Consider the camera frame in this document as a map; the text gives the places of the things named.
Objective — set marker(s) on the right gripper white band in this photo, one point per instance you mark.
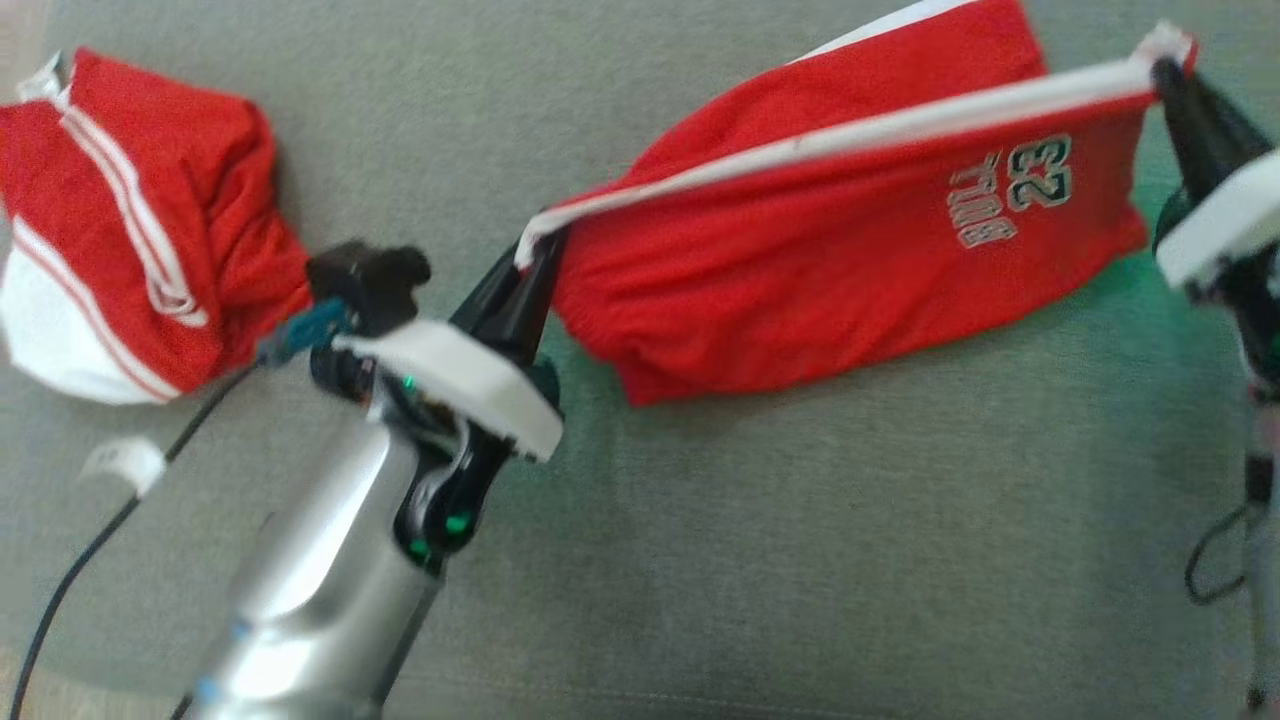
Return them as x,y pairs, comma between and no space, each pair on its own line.
1225,225

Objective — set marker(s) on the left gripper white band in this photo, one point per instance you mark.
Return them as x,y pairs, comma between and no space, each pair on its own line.
470,385

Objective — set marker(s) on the red and white shirt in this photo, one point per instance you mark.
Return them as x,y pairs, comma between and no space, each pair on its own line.
800,260

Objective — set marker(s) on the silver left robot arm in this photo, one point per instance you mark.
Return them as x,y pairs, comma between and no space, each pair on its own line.
320,580

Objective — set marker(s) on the red white striped jersey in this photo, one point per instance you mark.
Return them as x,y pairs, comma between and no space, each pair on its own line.
230,230

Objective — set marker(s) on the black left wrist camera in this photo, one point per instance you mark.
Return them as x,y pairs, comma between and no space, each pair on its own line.
365,280

